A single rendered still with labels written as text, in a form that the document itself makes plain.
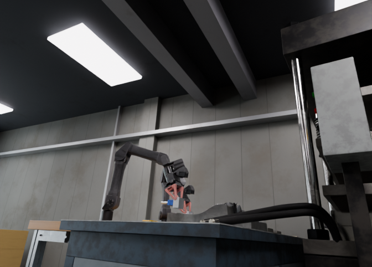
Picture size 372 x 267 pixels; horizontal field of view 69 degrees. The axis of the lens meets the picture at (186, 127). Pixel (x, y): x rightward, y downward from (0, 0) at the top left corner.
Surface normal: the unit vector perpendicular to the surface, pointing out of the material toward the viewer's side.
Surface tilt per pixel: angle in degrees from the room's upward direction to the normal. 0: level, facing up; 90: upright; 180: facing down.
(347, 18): 90
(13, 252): 90
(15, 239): 90
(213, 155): 90
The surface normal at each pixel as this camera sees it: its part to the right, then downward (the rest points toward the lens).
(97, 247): -0.53, -0.36
